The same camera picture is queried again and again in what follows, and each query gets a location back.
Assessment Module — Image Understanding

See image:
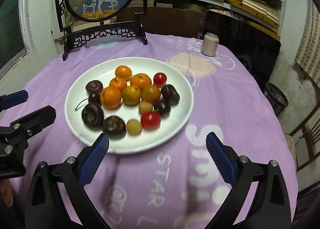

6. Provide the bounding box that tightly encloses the dark cherry with stem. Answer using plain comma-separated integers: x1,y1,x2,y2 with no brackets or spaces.
74,91,102,111

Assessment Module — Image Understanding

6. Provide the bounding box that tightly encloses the dark water chestnut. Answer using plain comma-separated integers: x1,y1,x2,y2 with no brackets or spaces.
102,115,126,139
161,85,180,106
85,80,104,94
81,104,104,129

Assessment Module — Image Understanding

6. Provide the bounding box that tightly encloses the orange fruit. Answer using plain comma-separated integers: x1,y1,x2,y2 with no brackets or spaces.
100,86,121,109

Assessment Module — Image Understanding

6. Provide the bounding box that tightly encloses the orange mandarin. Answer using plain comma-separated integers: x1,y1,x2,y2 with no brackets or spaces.
109,77,127,92
130,73,152,92
115,65,132,81

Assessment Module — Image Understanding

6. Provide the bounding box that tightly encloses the yellow kumquat top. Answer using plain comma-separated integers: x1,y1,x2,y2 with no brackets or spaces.
138,101,153,115

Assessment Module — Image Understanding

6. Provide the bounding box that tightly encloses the red cherry tomato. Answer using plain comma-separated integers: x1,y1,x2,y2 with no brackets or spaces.
153,73,167,88
140,112,161,130

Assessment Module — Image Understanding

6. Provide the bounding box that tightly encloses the yellow orange small citrus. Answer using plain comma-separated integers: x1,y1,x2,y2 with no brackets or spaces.
141,85,161,105

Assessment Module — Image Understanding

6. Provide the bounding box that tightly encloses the person's left hand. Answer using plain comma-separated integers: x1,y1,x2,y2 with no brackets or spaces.
0,179,14,207

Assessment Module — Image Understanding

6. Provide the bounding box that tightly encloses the wooden chair right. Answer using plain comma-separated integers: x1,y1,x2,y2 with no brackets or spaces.
284,102,319,172

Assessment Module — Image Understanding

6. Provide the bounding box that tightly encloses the purple printed tablecloth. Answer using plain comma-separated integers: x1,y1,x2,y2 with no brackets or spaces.
0,32,299,229

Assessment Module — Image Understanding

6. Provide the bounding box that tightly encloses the black round stool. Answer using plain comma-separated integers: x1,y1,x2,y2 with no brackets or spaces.
264,82,289,117

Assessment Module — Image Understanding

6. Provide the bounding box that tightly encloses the round deer screen ornament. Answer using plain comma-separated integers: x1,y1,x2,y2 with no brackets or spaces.
54,0,148,61

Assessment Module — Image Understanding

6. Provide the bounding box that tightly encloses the white oval plate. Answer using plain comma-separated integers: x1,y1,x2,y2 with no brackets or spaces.
64,56,195,155

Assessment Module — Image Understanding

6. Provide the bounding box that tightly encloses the patterned hanging cloth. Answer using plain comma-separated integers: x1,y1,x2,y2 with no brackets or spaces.
295,0,320,87

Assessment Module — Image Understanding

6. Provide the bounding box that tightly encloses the black panel behind table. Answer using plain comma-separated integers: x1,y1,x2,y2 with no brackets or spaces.
203,10,281,89

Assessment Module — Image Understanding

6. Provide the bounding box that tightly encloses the pink beverage can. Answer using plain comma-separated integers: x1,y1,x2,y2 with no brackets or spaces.
201,33,219,57

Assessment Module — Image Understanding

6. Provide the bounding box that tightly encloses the window with white frame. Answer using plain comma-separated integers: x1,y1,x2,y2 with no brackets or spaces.
1,0,30,76

